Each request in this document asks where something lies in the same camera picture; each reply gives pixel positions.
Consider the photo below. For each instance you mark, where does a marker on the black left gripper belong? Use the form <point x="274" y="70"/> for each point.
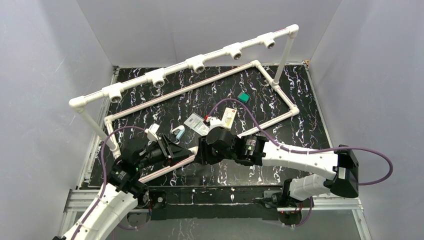
<point x="171" y="152"/>

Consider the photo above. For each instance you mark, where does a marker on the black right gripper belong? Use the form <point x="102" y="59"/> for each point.
<point x="203" y="156"/>

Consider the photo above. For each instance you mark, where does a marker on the white PVC pipe frame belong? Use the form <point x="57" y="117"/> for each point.
<point x="157" y="77"/>

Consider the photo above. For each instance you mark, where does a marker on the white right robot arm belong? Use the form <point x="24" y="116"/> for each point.
<point x="334" y="171"/>

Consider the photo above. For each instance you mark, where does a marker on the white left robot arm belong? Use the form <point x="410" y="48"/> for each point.
<point x="125" y="185"/>

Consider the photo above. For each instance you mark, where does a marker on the light blue white stapler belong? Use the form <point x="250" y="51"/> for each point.
<point x="178" y="132"/>

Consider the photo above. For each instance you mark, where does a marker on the beige cardboard small box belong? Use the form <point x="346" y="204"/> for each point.
<point x="228" y="118"/>

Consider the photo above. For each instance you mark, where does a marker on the green small box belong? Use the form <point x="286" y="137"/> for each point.
<point x="243" y="97"/>

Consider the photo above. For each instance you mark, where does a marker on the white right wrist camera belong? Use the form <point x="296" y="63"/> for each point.
<point x="212" y="122"/>

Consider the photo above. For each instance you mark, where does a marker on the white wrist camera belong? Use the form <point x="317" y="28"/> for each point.
<point x="151" y="132"/>
<point x="212" y="122"/>

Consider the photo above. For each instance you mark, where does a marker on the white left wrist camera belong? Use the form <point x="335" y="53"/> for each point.
<point x="151" y="132"/>

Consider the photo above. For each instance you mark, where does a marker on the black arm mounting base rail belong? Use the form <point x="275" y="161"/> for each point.
<point x="221" y="202"/>

